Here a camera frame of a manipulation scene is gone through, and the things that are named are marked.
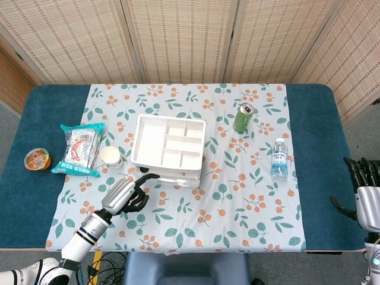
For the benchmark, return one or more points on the brown wooden door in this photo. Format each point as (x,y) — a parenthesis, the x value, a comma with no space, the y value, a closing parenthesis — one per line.
(12,83)

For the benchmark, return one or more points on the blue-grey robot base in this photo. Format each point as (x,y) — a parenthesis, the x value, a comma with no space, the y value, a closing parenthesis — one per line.
(184,270)

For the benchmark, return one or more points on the yellow floor strip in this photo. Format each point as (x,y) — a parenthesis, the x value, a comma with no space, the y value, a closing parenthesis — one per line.
(96,261)

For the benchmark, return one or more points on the clear water bottle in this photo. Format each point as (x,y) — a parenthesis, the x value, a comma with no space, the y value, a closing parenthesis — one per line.
(279,163)

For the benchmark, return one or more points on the white paper cup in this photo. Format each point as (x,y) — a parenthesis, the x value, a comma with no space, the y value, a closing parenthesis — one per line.
(110,155)

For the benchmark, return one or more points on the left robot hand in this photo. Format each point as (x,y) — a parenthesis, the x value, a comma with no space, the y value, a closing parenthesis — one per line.
(118,196)

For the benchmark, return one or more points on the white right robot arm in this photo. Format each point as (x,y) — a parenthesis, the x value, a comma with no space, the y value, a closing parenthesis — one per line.
(372,255)

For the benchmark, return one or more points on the floral fruit tablecloth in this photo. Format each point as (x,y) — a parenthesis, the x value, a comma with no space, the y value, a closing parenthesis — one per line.
(207,213)

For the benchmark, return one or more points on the white drawer organizer box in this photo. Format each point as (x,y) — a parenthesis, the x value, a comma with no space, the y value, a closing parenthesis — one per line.
(150,142)

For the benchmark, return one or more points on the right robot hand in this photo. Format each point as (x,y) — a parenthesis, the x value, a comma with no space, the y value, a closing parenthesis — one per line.
(369,199)

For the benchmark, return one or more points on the woven folding screen panel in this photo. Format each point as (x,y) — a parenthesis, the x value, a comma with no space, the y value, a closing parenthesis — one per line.
(356,59)
(181,41)
(74,41)
(282,41)

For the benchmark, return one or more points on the green energy drink can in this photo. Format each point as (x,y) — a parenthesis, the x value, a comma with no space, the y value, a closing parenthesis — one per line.
(242,121)

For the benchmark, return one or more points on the clear plastic box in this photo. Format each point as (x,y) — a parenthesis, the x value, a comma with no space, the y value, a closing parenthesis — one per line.
(178,179)

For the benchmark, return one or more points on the teal noodle packet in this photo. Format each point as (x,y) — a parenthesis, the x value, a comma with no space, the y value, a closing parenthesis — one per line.
(77,148)

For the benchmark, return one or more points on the teal padded table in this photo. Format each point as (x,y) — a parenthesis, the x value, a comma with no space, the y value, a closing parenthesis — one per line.
(44,118)

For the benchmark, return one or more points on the orange jelly cup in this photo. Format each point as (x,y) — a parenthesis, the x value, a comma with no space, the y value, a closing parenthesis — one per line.
(37,159)

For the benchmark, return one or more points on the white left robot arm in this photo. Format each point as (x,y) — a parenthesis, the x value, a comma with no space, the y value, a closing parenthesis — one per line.
(86,234)

